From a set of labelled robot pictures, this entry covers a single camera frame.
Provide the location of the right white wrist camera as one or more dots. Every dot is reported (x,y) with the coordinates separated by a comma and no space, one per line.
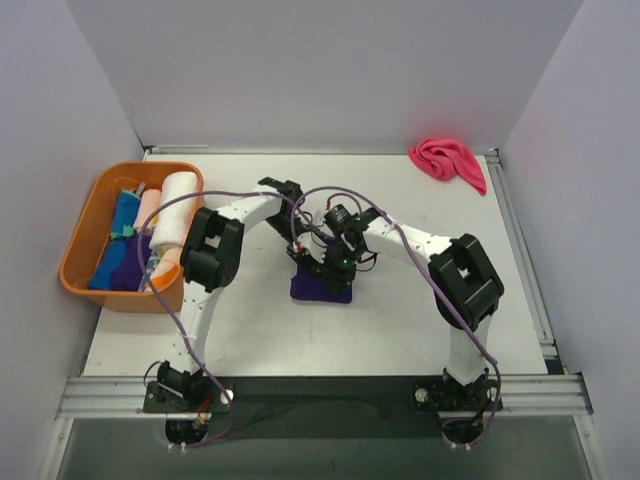
(318,218)

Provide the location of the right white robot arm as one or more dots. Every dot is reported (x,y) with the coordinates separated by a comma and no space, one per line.
(466,286)

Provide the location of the dark purple rolled towel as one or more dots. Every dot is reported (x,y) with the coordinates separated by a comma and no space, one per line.
(128,275)

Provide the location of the white rolled towel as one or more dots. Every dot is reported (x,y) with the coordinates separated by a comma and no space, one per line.
(173,222)

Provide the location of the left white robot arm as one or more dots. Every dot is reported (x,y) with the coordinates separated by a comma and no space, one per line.
(210,261)

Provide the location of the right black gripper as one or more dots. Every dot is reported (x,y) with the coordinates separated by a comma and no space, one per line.
(337,278)

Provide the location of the orange plastic basket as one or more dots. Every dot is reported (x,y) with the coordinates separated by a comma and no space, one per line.
(91,233)

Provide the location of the blue rolled towel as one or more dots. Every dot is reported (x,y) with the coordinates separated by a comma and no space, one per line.
(122,227)

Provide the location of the patterned orange white towel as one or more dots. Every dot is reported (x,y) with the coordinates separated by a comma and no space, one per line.
(163,266)

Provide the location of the pink towel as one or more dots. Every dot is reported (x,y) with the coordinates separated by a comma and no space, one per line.
(445,158)

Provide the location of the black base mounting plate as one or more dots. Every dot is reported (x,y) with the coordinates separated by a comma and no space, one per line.
(328,408)

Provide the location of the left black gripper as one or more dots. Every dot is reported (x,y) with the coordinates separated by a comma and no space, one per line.
(298,248)

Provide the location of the peach rolled towel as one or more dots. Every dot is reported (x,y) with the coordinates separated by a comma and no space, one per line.
(150,201)

